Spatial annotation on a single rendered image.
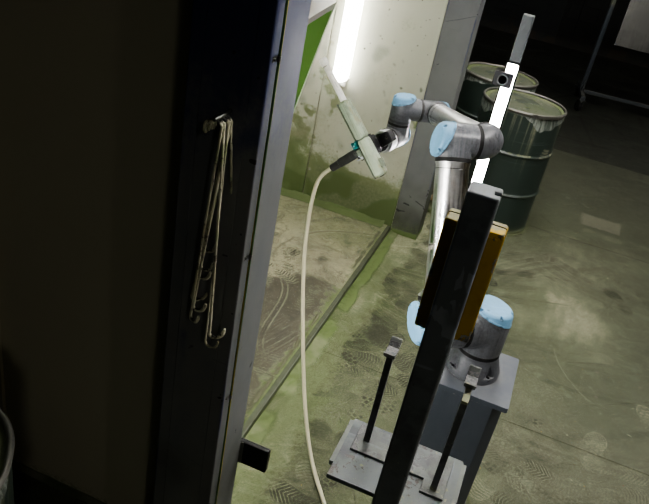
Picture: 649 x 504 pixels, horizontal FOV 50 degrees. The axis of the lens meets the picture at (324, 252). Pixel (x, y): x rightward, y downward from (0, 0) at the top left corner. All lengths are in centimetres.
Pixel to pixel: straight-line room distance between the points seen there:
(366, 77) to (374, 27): 30
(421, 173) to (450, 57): 74
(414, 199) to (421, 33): 103
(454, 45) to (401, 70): 35
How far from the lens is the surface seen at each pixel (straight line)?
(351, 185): 466
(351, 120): 263
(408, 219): 463
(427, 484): 187
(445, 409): 251
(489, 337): 239
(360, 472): 185
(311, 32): 279
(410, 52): 433
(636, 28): 897
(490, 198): 127
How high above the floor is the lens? 212
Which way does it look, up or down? 29 degrees down
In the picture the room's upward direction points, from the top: 12 degrees clockwise
